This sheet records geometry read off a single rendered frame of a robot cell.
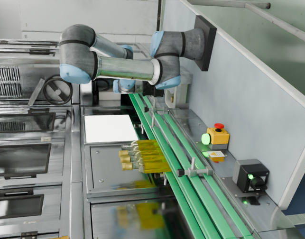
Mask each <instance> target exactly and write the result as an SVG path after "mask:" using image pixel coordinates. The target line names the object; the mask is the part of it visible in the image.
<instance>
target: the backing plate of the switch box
mask: <svg viewBox="0 0 305 239"><path fill-rule="evenodd" d="M220 179H221V180H222V181H223V183H224V184H225V185H226V187H227V188H228V190H229V191H230V192H231V194H232V195H233V197H234V198H239V197H249V196H259V195H267V194H266V193H265V192H264V191H262V192H252V193H243V192H242V191H241V190H240V189H239V187H238V186H237V185H236V184H235V183H234V181H233V180H232V177H220Z"/></svg>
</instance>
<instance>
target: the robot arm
mask: <svg viewBox="0 0 305 239"><path fill-rule="evenodd" d="M204 47H205V37H204V32H203V30H202V29H201V28H194V29H191V30H188V31H185V32H179V31H156V32H155V33H154V34H153V36H152V39H151V45H150V56H151V57H154V59H152V60H151V61H150V62H149V61H140V60H133V48H132V47H131V46H128V45H122V46H119V45H117V44H115V43H113V42H111V41H110V40H108V39H106V38H104V37H102V36H100V35H99V34H97V33H95V31H94V29H93V28H91V27H89V26H87V25H84V24H75V25H71V26H69V27H67V28H66V29H65V30H64V31H63V32H62V34H61V36H60V39H59V53H60V65H59V68H60V75H61V77H62V79H63V80H65V81H67V82H70V83H75V84H88V83H90V81H91V80H95V79H96V78H97V77H105V78H117V79H118V80H114V82H113V90H114V93H119V94H126V93H142V95H143V96H145V95H152V96H154V97H163V95H164V89H166V90H168V91H170V93H171V94H173V93H174V92H175V87H176V86H178V85H179V84H180V82H181V75H180V61H179V57H184V58H187V59H190V60H193V61H200V60H201V59H202V56H203V53H204ZM90 50H92V51H90ZM98 53H99V54H101V55H103V56H99V55H98Z"/></svg>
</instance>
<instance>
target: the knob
mask: <svg viewBox="0 0 305 239"><path fill-rule="evenodd" d="M250 186H251V188H252V189H253V190H255V191H256V192H259V191H261V190H267V188H268V187H267V186H266V185H265V182H264V181H263V179H262V178H261V177H255V178H254V179H252V180H251V182H250Z"/></svg>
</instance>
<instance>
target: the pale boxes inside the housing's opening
mask: <svg viewBox="0 0 305 239"><path fill-rule="evenodd" d="M97 78H105V77H97ZM107 87H108V86H107V85H103V86H98V91H99V92H98V97H99V100H120V97H121V94H119V93H114V90H113V85H110V88H109V89H108V90H106V91H101V90H103V89H106V88H107Z"/></svg>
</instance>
